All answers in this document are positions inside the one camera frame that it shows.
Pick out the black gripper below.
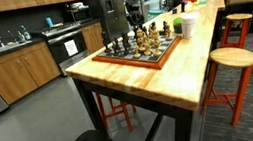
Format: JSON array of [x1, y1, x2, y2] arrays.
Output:
[[123, 0, 146, 31]]

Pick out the light wooden chess piece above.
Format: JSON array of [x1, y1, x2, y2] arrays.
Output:
[[135, 27, 148, 54], [141, 38, 154, 58], [149, 28, 165, 58], [131, 42, 143, 60], [165, 26, 176, 42]]

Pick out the tall dark chess piece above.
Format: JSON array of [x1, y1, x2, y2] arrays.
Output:
[[99, 29, 114, 55]]

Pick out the wooden framed chess board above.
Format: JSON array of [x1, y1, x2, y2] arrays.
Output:
[[89, 28, 187, 80]]

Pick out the stainless steel refrigerator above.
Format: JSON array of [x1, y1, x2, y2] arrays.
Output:
[[84, 0, 132, 46]]

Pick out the small dark blue cube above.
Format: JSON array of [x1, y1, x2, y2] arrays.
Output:
[[170, 6, 179, 15]]

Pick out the green and blue bowl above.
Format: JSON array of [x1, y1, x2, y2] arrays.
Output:
[[171, 16, 186, 36]]

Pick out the narrow wooden base cabinet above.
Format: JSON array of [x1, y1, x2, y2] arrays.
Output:
[[79, 21, 108, 57]]

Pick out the black stand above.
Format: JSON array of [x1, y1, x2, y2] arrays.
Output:
[[179, 0, 188, 14]]

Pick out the white foam cup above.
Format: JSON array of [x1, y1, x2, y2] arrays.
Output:
[[179, 10, 203, 41]]

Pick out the stainless steel microwave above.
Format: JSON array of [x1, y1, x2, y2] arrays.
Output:
[[66, 6, 94, 25]]

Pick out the green container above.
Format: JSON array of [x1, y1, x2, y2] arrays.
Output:
[[197, 0, 209, 6]]

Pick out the white paper on oven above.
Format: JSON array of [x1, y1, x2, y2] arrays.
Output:
[[62, 38, 80, 59]]

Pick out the stainless steel oven range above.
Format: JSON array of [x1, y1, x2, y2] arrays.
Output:
[[29, 19, 92, 82]]

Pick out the blue cup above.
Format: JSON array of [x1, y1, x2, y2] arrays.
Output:
[[45, 16, 55, 29]]

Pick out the wooden stool orange legs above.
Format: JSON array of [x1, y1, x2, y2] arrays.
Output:
[[93, 86, 141, 138], [214, 10, 253, 52], [194, 43, 253, 131]]

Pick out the clear soap bottle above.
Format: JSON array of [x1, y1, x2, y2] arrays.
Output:
[[20, 23, 33, 42]]

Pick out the wooden butcher-block table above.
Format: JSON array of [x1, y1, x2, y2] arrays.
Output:
[[72, 61, 200, 141]]

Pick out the wide wooden base cabinet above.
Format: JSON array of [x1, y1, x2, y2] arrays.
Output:
[[0, 38, 66, 108]]

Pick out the kitchen sink with faucet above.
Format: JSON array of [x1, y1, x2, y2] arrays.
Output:
[[0, 24, 35, 56]]

